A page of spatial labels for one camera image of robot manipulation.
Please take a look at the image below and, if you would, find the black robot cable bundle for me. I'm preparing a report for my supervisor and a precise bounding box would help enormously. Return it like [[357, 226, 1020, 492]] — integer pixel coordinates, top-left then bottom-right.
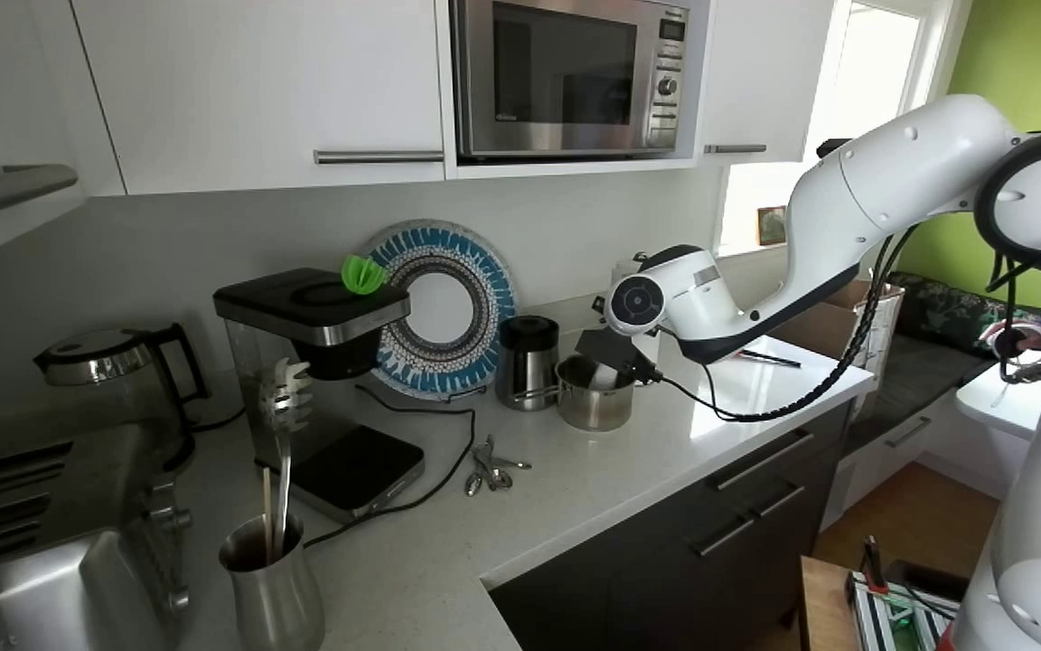
[[642, 221, 924, 426]]

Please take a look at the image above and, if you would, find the silver toaster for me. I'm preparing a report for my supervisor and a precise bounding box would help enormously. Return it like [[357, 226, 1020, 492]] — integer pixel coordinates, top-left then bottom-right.
[[0, 419, 202, 651]]

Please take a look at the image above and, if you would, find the steel utensil cup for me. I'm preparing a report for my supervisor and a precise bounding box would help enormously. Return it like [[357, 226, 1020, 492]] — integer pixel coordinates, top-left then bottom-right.
[[218, 515, 328, 651]]

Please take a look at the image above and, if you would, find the silver slotted spatula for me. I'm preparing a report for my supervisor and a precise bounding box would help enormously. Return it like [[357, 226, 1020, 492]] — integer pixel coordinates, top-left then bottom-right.
[[252, 356, 317, 561]]

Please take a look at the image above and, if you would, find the green plastic object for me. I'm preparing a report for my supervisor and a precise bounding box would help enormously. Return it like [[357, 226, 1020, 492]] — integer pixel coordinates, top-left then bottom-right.
[[335, 250, 394, 298]]

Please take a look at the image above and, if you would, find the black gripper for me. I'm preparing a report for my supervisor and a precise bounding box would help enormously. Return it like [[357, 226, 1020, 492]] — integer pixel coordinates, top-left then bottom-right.
[[576, 325, 664, 394]]

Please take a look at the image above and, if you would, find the dark screwdriver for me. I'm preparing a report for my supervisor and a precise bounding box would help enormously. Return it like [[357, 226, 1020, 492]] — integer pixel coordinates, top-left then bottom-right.
[[857, 533, 891, 597]]

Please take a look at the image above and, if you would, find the black pen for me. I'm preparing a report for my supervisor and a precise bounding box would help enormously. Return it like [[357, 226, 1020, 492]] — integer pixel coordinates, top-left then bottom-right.
[[732, 343, 806, 372]]

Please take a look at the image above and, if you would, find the white upper kitchen cabinet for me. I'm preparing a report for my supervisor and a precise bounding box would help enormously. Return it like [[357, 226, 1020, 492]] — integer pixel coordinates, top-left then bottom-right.
[[64, 0, 451, 198]]

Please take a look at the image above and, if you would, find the black and silver coffee maker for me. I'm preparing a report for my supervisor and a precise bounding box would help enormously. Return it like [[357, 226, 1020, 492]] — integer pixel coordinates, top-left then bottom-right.
[[211, 265, 432, 530]]

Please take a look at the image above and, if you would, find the blue patterned decorative plate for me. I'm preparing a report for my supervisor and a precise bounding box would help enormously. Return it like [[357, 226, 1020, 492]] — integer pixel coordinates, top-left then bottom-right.
[[355, 218, 521, 404]]

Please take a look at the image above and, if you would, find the silver electric kettle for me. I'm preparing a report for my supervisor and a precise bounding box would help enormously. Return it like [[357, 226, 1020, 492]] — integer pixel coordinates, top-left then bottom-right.
[[32, 319, 214, 469]]

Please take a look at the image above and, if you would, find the silver microwave oven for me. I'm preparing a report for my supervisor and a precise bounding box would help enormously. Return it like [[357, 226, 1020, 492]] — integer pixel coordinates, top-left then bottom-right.
[[447, 0, 714, 167]]

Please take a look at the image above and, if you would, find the silver pot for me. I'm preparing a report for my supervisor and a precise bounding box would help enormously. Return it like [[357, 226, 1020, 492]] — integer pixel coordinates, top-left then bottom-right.
[[553, 356, 640, 433]]

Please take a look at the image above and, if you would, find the dark lower kitchen cabinet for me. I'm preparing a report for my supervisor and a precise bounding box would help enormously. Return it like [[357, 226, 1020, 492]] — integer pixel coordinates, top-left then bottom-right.
[[487, 397, 863, 651]]

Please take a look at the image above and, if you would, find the steel carafe with black lid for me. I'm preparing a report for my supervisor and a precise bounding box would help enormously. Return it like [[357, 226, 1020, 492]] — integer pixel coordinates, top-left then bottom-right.
[[494, 312, 565, 418]]

